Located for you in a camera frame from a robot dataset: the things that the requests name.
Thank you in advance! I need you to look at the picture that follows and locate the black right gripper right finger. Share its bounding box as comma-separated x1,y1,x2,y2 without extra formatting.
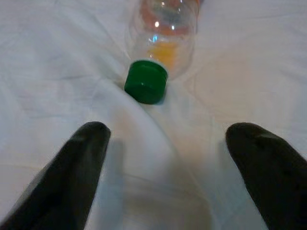
225,122,307,230

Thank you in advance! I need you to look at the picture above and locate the white quilted mattress pad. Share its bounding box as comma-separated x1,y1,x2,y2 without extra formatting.
0,0,307,230

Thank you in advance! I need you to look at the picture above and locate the orange label green cap bottle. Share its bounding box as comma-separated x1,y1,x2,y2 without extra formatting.
124,0,205,105

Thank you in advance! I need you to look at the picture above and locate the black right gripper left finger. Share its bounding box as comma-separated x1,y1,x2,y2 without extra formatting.
0,121,112,230

